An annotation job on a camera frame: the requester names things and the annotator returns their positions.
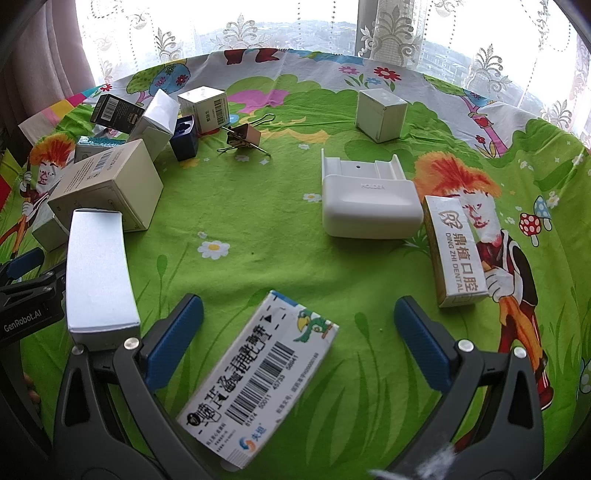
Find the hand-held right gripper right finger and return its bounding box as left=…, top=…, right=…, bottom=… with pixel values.
left=383, top=296, right=548, bottom=480

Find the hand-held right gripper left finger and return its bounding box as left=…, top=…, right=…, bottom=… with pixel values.
left=53, top=293, right=218, bottom=480

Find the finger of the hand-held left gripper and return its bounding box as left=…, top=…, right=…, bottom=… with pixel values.
left=0, top=248, right=45, bottom=282
left=0, top=262, right=69, bottom=302

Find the long silver box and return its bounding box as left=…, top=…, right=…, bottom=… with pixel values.
left=65, top=209, right=141, bottom=348

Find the white box with parrot print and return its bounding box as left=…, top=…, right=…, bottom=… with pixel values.
left=175, top=290, right=341, bottom=472

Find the pink binder clip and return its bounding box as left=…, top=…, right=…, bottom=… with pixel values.
left=217, top=113, right=275, bottom=160

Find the white cube box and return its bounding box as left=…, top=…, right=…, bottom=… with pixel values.
left=355, top=89, right=408, bottom=143

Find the small white box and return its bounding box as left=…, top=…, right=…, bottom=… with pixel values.
left=31, top=210, right=70, bottom=252

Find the beige dental box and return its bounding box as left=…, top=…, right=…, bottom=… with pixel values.
left=422, top=195, right=490, bottom=309

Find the large beige box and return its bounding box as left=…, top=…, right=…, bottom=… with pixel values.
left=47, top=138, right=164, bottom=232

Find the teal box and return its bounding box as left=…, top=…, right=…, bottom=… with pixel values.
left=74, top=135, right=124, bottom=162

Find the white plastic holder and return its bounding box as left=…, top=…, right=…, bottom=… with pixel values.
left=321, top=148, right=424, bottom=240

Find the cartoon printed tablecloth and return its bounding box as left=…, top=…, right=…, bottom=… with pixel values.
left=0, top=44, right=591, bottom=480

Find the black box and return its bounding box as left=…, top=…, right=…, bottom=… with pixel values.
left=90, top=93, right=141, bottom=136

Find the tall white box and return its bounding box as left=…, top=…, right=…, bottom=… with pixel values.
left=127, top=89, right=181, bottom=160

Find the small dark blue box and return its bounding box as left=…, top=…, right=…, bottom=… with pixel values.
left=169, top=115, right=199, bottom=162

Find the pink curtain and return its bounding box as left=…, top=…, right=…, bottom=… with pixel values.
left=0, top=0, right=98, bottom=121

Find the white box with label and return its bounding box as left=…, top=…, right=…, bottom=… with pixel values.
left=178, top=87, right=229, bottom=137

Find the white lace curtain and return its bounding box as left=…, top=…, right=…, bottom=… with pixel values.
left=74, top=0, right=591, bottom=148

